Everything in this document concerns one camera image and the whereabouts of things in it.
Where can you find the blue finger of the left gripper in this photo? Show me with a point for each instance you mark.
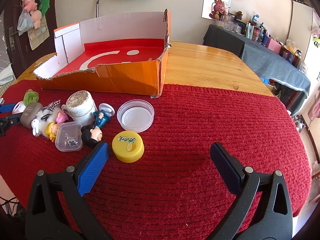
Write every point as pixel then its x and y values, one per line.
pixel 7 122
pixel 7 108

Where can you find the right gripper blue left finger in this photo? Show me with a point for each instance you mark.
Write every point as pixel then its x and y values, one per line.
pixel 56 208

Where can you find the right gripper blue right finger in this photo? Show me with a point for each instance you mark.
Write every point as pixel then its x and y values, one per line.
pixel 273 216

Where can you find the grey earbuds case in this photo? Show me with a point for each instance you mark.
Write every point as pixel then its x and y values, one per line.
pixel 29 114

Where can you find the green lettuce toy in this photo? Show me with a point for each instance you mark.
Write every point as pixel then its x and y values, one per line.
pixel 30 97

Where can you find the blue suited boy figurine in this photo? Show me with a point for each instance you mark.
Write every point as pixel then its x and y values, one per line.
pixel 92 134

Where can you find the yellow bottle cap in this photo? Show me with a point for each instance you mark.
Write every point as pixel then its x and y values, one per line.
pixel 128 146

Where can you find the clear plastic round lid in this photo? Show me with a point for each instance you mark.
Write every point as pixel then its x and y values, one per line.
pixel 136 115

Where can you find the white fluffy plush charm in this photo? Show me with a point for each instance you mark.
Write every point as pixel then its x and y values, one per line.
pixel 44 117

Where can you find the blonde doll figurine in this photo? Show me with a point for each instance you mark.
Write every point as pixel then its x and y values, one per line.
pixel 51 130

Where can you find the dark brown door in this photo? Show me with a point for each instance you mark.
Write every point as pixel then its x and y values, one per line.
pixel 28 31

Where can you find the small clear plastic box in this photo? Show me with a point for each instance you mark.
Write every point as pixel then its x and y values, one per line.
pixel 68 138

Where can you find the white speckled round jar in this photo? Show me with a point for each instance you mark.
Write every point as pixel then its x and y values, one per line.
pixel 80 106

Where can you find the clear plastic bag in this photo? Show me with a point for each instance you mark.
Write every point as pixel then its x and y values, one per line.
pixel 25 22

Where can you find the pink plush pig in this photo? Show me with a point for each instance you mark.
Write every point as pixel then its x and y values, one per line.
pixel 31 7

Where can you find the green plush on door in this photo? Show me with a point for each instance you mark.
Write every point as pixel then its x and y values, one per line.
pixel 44 6

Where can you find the orange cardboard box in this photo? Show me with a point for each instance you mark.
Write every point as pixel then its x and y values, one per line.
pixel 119 53

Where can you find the grey cloth covered side table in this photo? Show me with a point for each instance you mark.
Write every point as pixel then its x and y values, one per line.
pixel 264 62

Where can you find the pink rabbit plush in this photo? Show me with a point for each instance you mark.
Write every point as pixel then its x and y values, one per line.
pixel 218 10

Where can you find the orange tipped mop handle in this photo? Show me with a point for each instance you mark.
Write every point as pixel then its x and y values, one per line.
pixel 97 8

